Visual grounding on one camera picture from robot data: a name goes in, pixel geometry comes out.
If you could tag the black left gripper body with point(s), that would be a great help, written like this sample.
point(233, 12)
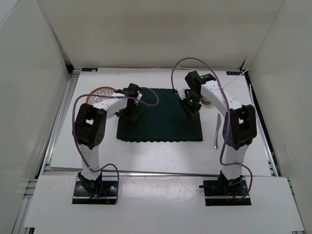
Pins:
point(129, 113)

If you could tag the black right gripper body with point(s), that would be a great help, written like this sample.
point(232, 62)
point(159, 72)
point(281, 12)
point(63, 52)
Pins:
point(191, 103)

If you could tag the dark green cloth napkin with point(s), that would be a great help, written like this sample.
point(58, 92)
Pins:
point(165, 122)

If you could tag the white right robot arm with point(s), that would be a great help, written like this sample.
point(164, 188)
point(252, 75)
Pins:
point(239, 127)

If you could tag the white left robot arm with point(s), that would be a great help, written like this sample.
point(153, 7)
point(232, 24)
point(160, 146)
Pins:
point(89, 130)

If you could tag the metal cup with cork base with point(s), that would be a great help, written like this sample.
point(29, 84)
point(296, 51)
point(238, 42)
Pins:
point(205, 101)

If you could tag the floral patterned ceramic plate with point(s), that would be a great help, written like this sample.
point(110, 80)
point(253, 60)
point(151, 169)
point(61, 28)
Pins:
point(97, 94)

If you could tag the silver table knife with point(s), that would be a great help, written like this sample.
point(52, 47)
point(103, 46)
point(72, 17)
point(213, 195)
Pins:
point(218, 124)

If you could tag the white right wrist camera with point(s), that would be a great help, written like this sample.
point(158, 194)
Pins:
point(181, 91)

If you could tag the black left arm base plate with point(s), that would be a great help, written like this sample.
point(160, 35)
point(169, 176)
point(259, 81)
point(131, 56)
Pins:
point(101, 191)

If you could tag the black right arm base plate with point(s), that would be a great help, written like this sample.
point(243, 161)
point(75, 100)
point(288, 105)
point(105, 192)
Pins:
point(215, 196)

